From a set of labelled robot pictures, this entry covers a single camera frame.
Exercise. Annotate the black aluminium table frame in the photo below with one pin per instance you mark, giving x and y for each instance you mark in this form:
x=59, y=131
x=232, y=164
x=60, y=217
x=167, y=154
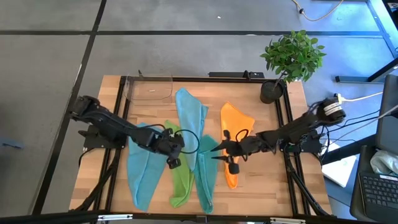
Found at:
x=199, y=79

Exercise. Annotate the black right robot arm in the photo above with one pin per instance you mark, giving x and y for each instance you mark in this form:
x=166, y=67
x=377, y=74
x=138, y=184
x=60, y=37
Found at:
x=295, y=129

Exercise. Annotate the black flat bar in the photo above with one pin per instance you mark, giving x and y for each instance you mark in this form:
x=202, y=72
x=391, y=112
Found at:
x=230, y=75

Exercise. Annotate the grey floor item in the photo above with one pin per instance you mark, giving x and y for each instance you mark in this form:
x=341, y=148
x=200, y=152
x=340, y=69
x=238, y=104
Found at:
x=11, y=143

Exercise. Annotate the light blue microfiber towel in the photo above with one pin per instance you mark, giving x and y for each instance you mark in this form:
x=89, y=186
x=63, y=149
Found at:
x=143, y=174

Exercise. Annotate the green plant in black pot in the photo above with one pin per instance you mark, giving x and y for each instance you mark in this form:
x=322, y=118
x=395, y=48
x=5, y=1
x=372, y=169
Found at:
x=293, y=56

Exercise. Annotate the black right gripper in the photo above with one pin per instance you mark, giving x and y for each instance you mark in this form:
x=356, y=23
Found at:
x=245, y=146

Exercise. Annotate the orange microfiber towel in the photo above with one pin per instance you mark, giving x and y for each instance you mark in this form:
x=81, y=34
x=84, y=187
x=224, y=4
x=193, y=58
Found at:
x=233, y=121

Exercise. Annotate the black desk leg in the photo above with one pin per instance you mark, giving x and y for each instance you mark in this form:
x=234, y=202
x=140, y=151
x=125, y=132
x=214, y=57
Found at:
x=351, y=79

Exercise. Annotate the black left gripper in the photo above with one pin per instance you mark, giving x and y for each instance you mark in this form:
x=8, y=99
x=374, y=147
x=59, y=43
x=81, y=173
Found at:
x=168, y=144

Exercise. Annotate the black crossbeam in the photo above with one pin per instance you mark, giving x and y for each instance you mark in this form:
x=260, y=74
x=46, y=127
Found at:
x=46, y=216

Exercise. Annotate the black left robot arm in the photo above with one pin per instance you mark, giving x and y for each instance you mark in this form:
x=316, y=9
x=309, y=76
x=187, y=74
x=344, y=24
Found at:
x=105, y=124

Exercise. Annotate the silver metal bracket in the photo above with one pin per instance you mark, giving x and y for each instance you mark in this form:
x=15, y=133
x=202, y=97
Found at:
x=115, y=217
x=287, y=221

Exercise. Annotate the pale crumpled cloth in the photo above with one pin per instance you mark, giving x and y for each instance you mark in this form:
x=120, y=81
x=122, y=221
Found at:
x=384, y=161

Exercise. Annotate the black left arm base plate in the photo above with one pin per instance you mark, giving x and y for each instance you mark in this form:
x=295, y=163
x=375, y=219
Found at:
x=93, y=141

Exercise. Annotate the white flat box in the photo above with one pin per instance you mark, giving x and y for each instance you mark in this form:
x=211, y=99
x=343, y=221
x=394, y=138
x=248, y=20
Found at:
x=339, y=171

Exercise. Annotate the teal microfiber towel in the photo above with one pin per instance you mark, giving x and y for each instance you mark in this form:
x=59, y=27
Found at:
x=206, y=177

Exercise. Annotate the green microfiber towel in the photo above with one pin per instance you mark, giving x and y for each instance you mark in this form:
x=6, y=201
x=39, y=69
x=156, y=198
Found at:
x=183, y=183

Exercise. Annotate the pale blue microfiber towel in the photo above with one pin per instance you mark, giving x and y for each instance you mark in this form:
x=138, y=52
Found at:
x=191, y=112

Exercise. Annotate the clear plastic bin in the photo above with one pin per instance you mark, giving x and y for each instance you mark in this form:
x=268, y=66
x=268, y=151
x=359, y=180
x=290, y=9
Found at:
x=149, y=90

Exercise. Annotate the black laptop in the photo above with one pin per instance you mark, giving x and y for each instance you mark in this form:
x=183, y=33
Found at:
x=379, y=189

